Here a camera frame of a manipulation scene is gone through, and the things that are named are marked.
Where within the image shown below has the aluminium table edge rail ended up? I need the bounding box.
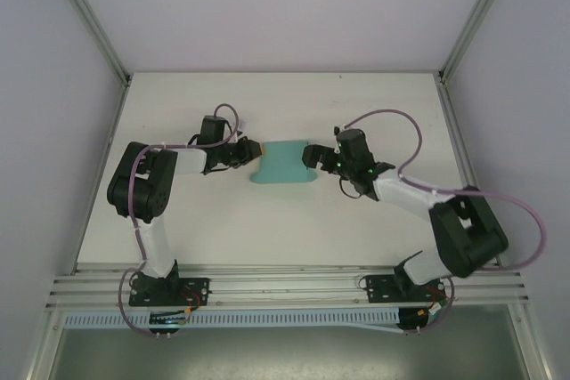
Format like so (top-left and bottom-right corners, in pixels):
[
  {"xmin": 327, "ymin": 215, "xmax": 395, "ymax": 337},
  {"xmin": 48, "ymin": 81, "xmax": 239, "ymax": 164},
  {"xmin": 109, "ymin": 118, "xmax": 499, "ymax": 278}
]
[
  {"xmin": 70, "ymin": 81, "xmax": 131, "ymax": 275},
  {"xmin": 436, "ymin": 81, "xmax": 507, "ymax": 268}
]

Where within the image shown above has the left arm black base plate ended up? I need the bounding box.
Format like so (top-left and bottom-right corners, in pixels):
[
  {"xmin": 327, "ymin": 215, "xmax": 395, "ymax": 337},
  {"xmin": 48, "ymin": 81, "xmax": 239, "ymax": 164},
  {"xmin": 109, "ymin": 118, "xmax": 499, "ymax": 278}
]
[{"xmin": 128, "ymin": 277, "xmax": 211, "ymax": 308}]

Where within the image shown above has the thin black cable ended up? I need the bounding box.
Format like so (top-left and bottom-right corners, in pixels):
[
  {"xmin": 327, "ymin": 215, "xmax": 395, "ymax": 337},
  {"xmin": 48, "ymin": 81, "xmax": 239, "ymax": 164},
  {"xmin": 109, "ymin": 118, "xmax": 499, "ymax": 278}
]
[{"xmin": 357, "ymin": 267, "xmax": 374, "ymax": 293}]

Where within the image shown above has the aluminium frame post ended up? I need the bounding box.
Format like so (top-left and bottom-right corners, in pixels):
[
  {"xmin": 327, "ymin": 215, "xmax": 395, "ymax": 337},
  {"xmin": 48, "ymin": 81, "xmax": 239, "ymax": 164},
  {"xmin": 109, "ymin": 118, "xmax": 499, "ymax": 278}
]
[
  {"xmin": 438, "ymin": 0, "xmax": 522, "ymax": 84},
  {"xmin": 43, "ymin": 0, "xmax": 133, "ymax": 86}
]

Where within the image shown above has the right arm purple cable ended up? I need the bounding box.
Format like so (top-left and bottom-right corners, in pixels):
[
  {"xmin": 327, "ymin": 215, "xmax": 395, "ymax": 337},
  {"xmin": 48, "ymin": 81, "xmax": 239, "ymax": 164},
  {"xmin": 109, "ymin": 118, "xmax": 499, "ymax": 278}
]
[{"xmin": 336, "ymin": 108, "xmax": 549, "ymax": 336}]

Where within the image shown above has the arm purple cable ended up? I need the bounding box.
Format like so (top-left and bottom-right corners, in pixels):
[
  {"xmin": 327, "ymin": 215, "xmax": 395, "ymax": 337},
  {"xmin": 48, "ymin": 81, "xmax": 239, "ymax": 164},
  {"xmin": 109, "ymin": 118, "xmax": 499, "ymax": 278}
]
[
  {"xmin": 116, "ymin": 103, "xmax": 247, "ymax": 339},
  {"xmin": 336, "ymin": 108, "xmax": 549, "ymax": 336}
]

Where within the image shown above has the aluminium frame leg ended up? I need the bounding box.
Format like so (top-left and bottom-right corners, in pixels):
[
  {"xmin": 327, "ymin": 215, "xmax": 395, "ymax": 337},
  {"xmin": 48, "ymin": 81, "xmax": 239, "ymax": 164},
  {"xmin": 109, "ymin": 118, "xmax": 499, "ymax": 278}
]
[
  {"xmin": 25, "ymin": 308, "xmax": 69, "ymax": 380},
  {"xmin": 506, "ymin": 303, "xmax": 558, "ymax": 380}
]

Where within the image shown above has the slotted grey cable duct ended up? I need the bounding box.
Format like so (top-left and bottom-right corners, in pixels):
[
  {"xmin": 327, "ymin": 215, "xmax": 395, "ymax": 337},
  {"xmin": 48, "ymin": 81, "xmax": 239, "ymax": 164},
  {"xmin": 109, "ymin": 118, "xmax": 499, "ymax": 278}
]
[{"xmin": 64, "ymin": 307, "xmax": 403, "ymax": 330}]

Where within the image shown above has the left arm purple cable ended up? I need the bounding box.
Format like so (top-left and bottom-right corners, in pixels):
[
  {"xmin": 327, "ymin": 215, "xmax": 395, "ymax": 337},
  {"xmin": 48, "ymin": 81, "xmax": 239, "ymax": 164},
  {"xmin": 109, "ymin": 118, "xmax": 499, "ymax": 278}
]
[{"xmin": 116, "ymin": 103, "xmax": 247, "ymax": 339}]

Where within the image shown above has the teal corrugated cardboard box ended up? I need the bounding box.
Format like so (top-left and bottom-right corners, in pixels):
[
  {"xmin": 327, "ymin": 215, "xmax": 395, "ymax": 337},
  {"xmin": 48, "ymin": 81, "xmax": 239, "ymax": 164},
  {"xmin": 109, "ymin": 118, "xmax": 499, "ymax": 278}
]
[{"xmin": 248, "ymin": 139, "xmax": 319, "ymax": 187}]

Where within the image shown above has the aluminium mounting rail beam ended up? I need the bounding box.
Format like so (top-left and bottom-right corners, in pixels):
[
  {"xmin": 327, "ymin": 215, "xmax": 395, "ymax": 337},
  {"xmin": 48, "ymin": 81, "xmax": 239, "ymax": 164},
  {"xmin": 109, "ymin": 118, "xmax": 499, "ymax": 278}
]
[{"xmin": 44, "ymin": 262, "xmax": 531, "ymax": 311}]

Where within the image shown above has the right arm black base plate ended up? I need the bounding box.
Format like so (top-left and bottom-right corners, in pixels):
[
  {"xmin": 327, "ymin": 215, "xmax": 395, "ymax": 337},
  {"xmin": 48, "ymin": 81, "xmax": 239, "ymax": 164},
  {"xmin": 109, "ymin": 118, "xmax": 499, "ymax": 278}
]
[{"xmin": 364, "ymin": 273, "xmax": 447, "ymax": 305}]

